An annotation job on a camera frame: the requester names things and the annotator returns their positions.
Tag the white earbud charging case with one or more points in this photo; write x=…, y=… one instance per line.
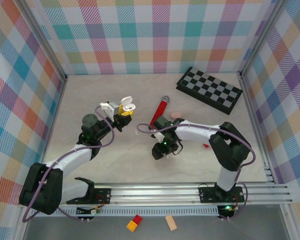
x=127, y=101

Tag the yellow toy brick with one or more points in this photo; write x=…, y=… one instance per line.
x=132, y=225

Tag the red toy brick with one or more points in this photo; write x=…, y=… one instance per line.
x=137, y=218

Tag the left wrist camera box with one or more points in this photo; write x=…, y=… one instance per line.
x=113, y=106

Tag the small wooden block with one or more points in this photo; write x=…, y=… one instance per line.
x=171, y=222

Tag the aluminium corner post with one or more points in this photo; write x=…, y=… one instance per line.
x=261, y=37
x=42, y=40

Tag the aluminium left corner post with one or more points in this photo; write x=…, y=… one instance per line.
x=42, y=40

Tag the small electronics board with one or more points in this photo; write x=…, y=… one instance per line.
x=88, y=211
x=226, y=208

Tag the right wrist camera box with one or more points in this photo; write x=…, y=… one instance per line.
x=158, y=137

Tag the black folding chess board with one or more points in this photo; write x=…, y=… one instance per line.
x=210, y=90

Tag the red plastic block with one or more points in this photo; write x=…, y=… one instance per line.
x=205, y=146

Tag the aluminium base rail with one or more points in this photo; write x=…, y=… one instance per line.
x=152, y=193

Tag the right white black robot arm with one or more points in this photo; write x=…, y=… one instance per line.
x=197, y=132

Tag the small right electronics board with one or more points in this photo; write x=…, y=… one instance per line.
x=226, y=208

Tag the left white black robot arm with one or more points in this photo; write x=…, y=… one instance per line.
x=70, y=157

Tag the small left electronics board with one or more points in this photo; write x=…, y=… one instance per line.
x=88, y=211

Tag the aluminium right corner post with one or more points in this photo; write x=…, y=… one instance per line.
x=261, y=37

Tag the pink round earbud case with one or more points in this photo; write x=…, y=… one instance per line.
x=176, y=114

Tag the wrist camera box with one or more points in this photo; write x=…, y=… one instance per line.
x=113, y=106
x=158, y=137

